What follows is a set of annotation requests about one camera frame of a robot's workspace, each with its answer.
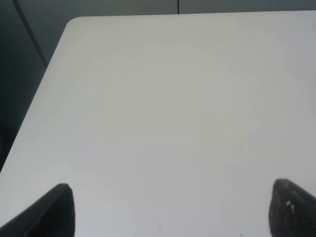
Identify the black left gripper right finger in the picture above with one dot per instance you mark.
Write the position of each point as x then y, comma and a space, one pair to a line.
292, 210

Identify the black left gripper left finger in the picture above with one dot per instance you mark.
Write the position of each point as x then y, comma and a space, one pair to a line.
53, 215

